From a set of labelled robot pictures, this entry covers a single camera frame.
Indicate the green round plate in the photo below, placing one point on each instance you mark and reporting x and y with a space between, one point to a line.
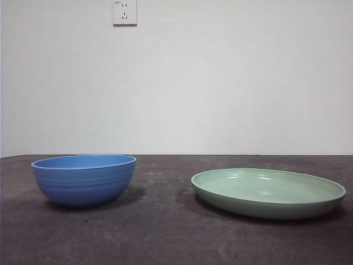
264 204

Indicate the dark grey table mat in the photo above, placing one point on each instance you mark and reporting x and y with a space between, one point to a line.
154 237

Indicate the blue ribbed bowl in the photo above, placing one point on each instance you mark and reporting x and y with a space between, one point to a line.
82 185

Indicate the white wall socket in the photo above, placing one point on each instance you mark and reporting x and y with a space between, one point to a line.
125 13

